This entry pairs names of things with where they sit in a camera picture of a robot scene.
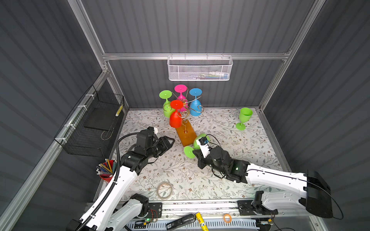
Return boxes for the red wine glass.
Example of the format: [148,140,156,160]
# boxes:
[170,100,183,128]

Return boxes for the black stapler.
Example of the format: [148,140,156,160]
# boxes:
[166,214,197,231]

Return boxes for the red pencil cup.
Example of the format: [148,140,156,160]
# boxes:
[96,159,117,183]

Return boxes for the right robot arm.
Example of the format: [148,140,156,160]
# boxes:
[184,137,333,218]

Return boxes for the blue wine glass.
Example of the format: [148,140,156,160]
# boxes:
[189,88,203,116]

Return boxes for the gold wire wine glass rack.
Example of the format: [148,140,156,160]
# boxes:
[169,88,197,147]

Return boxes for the clear tape roll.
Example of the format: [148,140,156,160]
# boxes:
[156,182,173,200]

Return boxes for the green wine glass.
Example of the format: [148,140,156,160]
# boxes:
[184,133,210,159]
[236,107,253,131]
[159,90,175,118]

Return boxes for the white mesh wall basket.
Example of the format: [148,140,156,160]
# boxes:
[167,55,233,81]

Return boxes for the pink wine glass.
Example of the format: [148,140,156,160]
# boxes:
[174,84,188,112]

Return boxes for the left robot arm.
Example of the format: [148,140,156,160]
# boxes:
[66,127,175,231]

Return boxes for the black wire wall basket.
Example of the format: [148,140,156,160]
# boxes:
[55,87,125,158]

